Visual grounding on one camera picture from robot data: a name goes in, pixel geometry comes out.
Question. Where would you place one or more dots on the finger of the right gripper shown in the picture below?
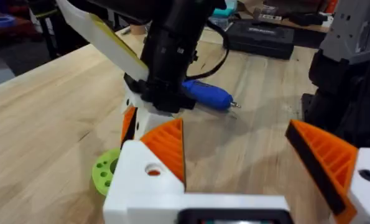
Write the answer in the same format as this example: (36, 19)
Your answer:
(128, 121)
(153, 123)

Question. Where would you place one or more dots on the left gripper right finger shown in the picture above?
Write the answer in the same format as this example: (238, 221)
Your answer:
(337, 168)

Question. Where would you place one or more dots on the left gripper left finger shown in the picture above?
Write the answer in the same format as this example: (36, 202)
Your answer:
(141, 186)

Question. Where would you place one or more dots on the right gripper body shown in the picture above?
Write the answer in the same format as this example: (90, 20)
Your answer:
(172, 46)

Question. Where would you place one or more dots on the blue electric screwdriver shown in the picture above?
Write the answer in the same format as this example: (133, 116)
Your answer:
(209, 95)

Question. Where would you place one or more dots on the brown cardboard tube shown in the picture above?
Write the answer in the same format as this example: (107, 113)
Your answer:
(138, 29)

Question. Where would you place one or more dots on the green disc with holes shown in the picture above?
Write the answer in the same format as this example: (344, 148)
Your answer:
(102, 174)

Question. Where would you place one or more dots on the right wrist upright plate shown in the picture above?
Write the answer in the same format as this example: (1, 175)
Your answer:
(110, 40)

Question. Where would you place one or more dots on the teal box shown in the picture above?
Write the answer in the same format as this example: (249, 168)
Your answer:
(223, 11)

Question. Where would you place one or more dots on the black tool case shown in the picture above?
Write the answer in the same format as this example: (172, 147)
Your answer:
(259, 39)

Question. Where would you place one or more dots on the heap of bench clutter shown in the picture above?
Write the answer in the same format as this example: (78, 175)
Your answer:
(290, 15)

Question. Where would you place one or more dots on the blue tape roll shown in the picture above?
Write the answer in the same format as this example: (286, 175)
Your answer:
(2, 21)

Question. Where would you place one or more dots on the black frame stand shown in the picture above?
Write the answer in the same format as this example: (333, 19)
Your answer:
(51, 31)

